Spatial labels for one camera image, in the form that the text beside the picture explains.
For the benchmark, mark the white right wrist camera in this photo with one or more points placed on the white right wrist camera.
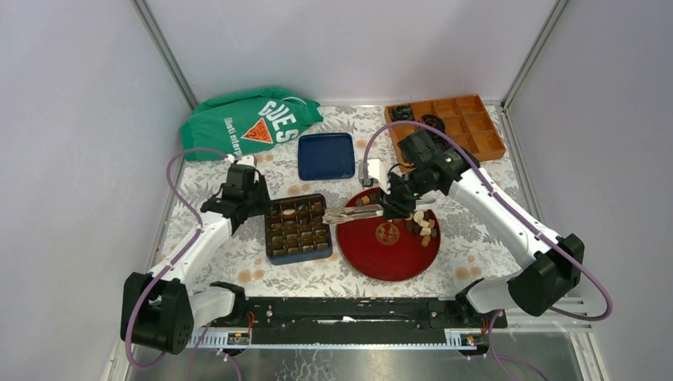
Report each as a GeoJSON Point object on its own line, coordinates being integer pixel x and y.
{"type": "Point", "coordinates": [373, 173]}

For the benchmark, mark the green printed bag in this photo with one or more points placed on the green printed bag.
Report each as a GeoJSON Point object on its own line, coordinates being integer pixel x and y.
{"type": "Point", "coordinates": [247, 122]}

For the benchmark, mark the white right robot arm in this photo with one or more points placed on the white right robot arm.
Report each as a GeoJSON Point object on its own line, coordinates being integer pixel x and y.
{"type": "Point", "coordinates": [550, 265]}

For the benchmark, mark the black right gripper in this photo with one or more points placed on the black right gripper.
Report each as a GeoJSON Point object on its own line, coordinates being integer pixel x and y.
{"type": "Point", "coordinates": [394, 207]}

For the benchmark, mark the blue box lid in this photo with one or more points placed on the blue box lid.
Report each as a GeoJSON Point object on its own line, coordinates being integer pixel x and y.
{"type": "Point", "coordinates": [326, 156]}

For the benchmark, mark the silver metal tongs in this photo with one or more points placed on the silver metal tongs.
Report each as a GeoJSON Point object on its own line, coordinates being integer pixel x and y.
{"type": "Point", "coordinates": [336, 216]}

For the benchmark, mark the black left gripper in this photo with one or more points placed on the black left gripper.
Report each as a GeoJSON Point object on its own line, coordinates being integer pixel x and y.
{"type": "Point", "coordinates": [260, 186]}

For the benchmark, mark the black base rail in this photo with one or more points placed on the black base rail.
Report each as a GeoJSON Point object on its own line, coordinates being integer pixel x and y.
{"type": "Point", "coordinates": [303, 322]}

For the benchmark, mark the blue chocolate box with tray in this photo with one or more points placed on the blue chocolate box with tray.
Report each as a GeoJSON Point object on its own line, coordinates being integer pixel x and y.
{"type": "Point", "coordinates": [295, 231]}

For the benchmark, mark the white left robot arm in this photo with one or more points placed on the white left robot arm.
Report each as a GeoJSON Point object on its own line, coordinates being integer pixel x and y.
{"type": "Point", "coordinates": [159, 309]}

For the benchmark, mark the red round plate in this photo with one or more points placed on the red round plate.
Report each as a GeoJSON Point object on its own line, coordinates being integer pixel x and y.
{"type": "Point", "coordinates": [389, 250]}

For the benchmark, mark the orange wooden divider tray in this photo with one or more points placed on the orange wooden divider tray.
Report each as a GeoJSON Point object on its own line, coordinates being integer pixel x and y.
{"type": "Point", "coordinates": [465, 119]}

